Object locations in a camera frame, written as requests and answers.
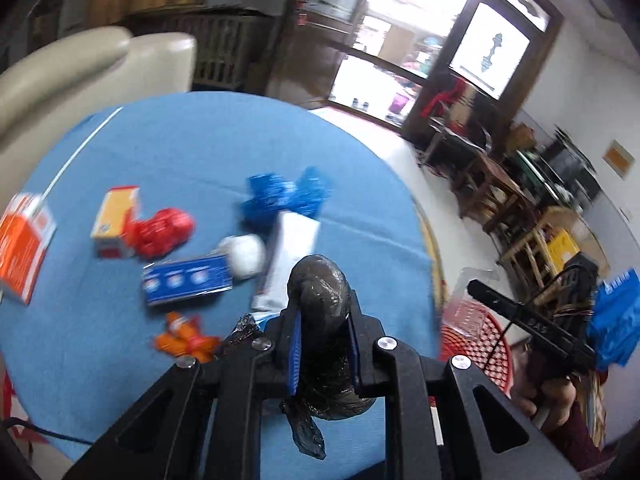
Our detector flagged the yellow red small box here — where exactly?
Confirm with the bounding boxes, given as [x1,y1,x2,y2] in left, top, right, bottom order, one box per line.
[90,185,140,258]

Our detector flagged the white plastic bag ball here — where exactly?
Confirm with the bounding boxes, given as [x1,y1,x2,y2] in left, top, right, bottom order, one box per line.
[217,234,266,281]

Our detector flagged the blue tablecloth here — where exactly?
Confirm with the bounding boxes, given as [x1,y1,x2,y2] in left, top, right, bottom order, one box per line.
[1,92,439,460]

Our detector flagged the red plastic bag ball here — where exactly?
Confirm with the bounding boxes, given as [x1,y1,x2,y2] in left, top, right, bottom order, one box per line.
[125,208,195,260]

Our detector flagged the white thin stick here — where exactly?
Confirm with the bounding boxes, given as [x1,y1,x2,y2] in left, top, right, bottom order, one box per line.
[41,106,124,202]

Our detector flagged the blue plastic bag background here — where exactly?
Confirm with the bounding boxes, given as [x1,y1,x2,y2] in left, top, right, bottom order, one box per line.
[588,269,640,372]

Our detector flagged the cream leather sofa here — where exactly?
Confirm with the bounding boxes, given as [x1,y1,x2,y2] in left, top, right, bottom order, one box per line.
[0,26,198,206]

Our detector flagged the right hand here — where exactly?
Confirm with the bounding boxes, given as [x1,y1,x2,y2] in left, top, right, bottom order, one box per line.
[511,377,576,434]

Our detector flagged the orange snack wrapper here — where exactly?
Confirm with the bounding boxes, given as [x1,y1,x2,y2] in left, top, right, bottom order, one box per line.
[153,311,222,363]

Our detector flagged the black plastic bag trash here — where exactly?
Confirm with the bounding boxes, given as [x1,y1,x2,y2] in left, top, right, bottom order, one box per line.
[280,255,375,460]

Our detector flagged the blue plastic bag ball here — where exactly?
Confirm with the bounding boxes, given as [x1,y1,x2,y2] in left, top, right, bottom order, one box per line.
[241,167,332,232]

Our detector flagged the blue toothpaste box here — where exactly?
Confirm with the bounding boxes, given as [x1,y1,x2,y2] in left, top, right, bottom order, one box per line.
[141,254,233,307]

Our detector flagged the white long box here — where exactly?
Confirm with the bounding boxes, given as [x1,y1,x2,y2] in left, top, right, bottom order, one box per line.
[252,210,320,312]

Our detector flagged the wooden chair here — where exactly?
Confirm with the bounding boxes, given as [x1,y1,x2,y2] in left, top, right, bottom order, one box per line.
[499,207,580,295]

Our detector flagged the orange white medicine box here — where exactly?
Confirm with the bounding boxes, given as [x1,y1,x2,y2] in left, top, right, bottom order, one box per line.
[0,193,56,306]

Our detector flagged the brown door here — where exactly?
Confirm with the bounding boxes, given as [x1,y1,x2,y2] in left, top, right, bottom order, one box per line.
[265,0,367,110]

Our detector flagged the red plastic trash basket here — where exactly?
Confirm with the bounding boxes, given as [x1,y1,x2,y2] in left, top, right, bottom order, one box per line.
[439,299,513,394]

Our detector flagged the wooden crib railing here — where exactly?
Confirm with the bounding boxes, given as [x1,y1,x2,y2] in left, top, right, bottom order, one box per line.
[122,8,274,91]

